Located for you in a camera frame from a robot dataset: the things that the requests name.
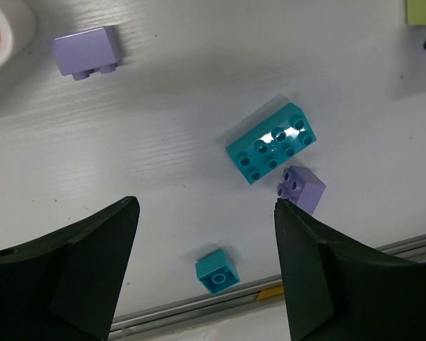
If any small purple lego brick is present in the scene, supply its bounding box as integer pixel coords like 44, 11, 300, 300
48, 26, 122, 81

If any green 2x4 lego brick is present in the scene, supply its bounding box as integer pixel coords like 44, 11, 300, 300
406, 0, 426, 26

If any blue 2x4 lego brick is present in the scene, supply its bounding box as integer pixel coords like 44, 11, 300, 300
226, 102, 317, 184

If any aluminium rail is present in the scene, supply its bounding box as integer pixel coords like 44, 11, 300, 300
108, 234, 426, 340

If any turquoise 2x2 lego brick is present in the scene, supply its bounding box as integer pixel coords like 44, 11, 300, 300
195, 249, 240, 296

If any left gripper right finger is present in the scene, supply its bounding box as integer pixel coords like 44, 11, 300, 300
274, 199, 426, 340

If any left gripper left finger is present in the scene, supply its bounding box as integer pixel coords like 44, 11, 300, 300
0, 196, 140, 340

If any left white divided tray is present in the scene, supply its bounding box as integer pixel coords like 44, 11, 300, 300
0, 1, 36, 69

